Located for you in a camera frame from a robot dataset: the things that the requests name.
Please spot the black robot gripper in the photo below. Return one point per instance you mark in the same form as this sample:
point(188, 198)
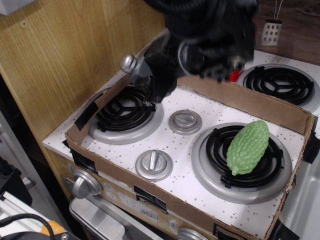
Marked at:
point(222, 49)

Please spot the grey pepper shaker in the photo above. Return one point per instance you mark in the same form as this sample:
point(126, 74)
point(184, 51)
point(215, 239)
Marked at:
point(139, 72)

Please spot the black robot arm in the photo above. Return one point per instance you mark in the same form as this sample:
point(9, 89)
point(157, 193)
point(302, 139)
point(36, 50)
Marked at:
point(188, 18)

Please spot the red strawberry toy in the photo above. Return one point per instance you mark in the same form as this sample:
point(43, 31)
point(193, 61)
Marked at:
point(234, 75)

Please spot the brown cardboard barrier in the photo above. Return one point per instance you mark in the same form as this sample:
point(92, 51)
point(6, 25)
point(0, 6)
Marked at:
point(185, 198)

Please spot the hanging silver spatula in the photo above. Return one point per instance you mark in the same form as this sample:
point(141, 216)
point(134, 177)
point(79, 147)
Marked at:
point(272, 28)

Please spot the centre silver stove knob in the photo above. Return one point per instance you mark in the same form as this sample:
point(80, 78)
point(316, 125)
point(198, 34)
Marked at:
point(185, 122)

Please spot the silver stove knob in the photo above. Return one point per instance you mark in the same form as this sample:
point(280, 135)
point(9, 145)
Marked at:
point(185, 122)
point(154, 165)

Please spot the back right black burner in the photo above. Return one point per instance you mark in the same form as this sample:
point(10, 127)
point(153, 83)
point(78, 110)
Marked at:
point(283, 82)

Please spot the black burner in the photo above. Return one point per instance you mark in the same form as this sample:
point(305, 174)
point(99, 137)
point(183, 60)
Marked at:
point(209, 164)
point(126, 119)
point(283, 82)

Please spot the green bumpy gourd toy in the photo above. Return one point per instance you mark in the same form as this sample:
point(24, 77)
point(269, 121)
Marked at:
point(247, 148)

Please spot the front left black burner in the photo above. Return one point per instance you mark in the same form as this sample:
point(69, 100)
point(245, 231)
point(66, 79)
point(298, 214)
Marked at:
point(126, 119)

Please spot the front silver stove knob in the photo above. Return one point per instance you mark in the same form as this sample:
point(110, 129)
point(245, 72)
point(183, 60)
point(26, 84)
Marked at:
point(154, 165)

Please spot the front right black burner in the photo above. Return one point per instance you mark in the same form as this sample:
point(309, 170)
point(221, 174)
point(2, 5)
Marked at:
point(209, 164)

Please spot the silver oven dial knob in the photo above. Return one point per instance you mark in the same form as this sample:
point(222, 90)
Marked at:
point(85, 184)

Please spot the bottom silver oven knob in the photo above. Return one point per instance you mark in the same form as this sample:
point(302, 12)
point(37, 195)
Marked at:
point(185, 233)

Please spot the orange object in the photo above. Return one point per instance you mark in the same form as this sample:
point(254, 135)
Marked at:
point(56, 228)

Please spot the silver oven door handle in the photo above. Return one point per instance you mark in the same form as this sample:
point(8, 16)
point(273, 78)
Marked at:
point(108, 222)

